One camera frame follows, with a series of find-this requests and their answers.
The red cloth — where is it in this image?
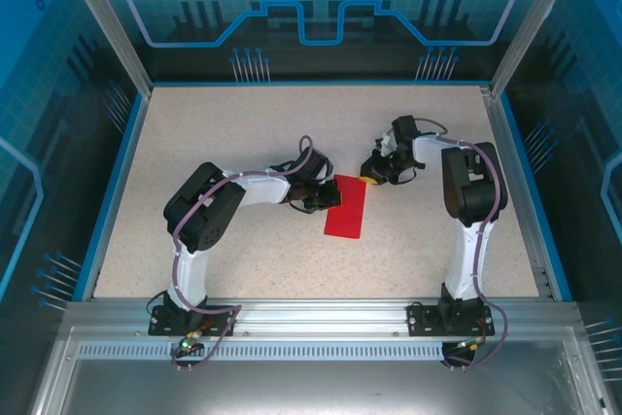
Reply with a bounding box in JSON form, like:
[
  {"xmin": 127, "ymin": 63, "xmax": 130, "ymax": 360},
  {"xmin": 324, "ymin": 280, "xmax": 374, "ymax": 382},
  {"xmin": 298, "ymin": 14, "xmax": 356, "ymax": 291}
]
[{"xmin": 323, "ymin": 173, "xmax": 367, "ymax": 241}]

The steel tray shelf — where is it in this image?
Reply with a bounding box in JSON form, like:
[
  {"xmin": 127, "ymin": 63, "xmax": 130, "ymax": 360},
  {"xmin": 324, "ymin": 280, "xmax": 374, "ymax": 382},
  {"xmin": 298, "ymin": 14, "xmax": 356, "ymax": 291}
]
[{"xmin": 28, "ymin": 327, "xmax": 608, "ymax": 415}]

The blue table edge trim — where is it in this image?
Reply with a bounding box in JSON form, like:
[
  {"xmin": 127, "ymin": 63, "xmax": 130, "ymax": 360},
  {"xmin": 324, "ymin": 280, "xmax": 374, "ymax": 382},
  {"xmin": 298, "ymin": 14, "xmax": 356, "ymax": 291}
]
[{"xmin": 72, "ymin": 78, "xmax": 574, "ymax": 303}]

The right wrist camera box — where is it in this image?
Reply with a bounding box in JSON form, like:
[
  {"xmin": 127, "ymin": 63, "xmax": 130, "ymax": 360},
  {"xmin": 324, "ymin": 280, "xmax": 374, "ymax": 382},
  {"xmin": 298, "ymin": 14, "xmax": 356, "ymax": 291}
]
[{"xmin": 374, "ymin": 126, "xmax": 396, "ymax": 157}]

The aluminium mounting rail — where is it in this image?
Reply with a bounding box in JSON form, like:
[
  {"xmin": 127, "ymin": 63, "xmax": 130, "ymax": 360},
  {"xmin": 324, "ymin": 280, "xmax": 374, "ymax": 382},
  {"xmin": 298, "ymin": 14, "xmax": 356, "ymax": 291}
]
[{"xmin": 62, "ymin": 297, "xmax": 582, "ymax": 337}]

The aluminium side rail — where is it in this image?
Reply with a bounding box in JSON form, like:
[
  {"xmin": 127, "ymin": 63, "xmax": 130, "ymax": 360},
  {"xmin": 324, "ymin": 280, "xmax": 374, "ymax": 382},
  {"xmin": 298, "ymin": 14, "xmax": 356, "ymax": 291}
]
[{"xmin": 478, "ymin": 86, "xmax": 559, "ymax": 300}]

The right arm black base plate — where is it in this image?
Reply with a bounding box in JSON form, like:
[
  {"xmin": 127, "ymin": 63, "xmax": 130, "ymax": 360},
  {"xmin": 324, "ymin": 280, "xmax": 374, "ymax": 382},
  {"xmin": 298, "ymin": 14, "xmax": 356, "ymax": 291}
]
[{"xmin": 406, "ymin": 301, "xmax": 497, "ymax": 337}]

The slotted grey cable duct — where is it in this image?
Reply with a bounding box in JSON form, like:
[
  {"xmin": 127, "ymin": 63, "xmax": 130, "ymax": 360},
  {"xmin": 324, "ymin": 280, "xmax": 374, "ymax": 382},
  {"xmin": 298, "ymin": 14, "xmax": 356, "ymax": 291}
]
[{"xmin": 76, "ymin": 342, "xmax": 446, "ymax": 363}]

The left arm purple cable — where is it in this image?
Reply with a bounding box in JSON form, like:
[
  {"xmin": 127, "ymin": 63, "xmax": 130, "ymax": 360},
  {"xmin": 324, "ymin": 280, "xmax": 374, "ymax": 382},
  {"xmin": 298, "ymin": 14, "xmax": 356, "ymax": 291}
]
[{"xmin": 167, "ymin": 135, "xmax": 315, "ymax": 372}]

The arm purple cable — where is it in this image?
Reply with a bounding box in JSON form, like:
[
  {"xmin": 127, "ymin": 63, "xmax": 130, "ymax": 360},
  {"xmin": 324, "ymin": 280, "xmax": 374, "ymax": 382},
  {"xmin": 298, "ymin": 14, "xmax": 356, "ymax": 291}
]
[
  {"xmin": 167, "ymin": 135, "xmax": 315, "ymax": 372},
  {"xmin": 412, "ymin": 117, "xmax": 510, "ymax": 371}
]

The cable connector with green light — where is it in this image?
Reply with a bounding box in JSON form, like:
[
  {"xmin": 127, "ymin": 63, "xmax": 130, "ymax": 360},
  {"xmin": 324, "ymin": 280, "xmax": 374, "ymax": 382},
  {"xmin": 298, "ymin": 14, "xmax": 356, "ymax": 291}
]
[
  {"xmin": 455, "ymin": 335, "xmax": 488, "ymax": 354},
  {"xmin": 176, "ymin": 330, "xmax": 203, "ymax": 356}
]

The right aluminium frame post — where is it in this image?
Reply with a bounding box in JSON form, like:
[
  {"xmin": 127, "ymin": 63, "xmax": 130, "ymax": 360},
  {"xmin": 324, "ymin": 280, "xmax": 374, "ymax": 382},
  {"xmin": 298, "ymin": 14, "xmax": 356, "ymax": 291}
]
[{"xmin": 487, "ymin": 0, "xmax": 588, "ymax": 98}]

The aluminium frame post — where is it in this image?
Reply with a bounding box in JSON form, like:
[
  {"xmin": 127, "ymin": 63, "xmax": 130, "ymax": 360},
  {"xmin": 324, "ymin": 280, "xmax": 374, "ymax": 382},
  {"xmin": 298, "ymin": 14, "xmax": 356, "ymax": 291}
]
[
  {"xmin": 52, "ymin": 0, "xmax": 155, "ymax": 98},
  {"xmin": 487, "ymin": 0, "xmax": 588, "ymax": 98}
]

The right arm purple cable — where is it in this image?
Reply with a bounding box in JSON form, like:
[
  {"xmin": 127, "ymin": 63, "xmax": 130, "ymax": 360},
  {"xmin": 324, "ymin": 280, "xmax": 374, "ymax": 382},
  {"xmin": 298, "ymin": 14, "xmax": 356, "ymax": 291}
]
[{"xmin": 412, "ymin": 117, "xmax": 510, "ymax": 371}]

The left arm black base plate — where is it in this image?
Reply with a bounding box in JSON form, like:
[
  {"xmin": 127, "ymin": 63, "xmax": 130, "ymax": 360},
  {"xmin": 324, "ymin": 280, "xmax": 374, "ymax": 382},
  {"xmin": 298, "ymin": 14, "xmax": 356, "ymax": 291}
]
[{"xmin": 148, "ymin": 304, "xmax": 238, "ymax": 337}]

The left aluminium frame post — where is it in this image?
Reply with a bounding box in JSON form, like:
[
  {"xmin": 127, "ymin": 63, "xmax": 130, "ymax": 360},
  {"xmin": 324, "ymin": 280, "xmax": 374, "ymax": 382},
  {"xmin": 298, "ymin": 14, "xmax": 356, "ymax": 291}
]
[{"xmin": 52, "ymin": 0, "xmax": 155, "ymax": 98}]

